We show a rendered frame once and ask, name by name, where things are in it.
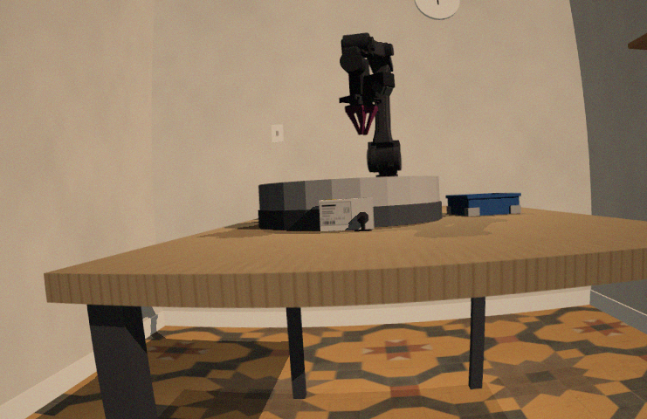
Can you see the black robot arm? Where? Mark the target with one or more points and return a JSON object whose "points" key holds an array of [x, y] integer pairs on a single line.
{"points": [[380, 157]]}

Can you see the blue crate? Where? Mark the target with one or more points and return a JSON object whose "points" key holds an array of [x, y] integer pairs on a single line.
{"points": [[484, 204]]}

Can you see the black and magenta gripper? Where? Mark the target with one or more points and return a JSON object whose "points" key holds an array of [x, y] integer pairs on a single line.
{"points": [[359, 104]]}

